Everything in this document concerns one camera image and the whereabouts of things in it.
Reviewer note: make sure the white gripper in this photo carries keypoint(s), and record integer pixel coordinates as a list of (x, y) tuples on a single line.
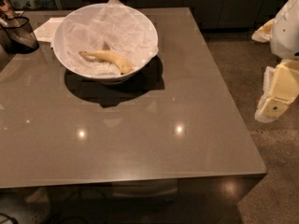
[(286, 32)]

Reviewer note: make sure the yellow banana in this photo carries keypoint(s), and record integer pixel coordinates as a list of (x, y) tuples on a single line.
[(123, 64)]

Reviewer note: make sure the white bowl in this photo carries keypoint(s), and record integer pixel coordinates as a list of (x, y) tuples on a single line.
[(78, 66)]

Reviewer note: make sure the white crumpled paper liner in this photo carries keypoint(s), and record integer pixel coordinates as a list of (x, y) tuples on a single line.
[(115, 31)]

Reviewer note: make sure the white paper sheet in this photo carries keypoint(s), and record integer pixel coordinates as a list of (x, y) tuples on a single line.
[(46, 31)]

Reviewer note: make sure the dark mesh basket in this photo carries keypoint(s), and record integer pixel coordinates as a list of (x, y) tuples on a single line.
[(21, 34)]

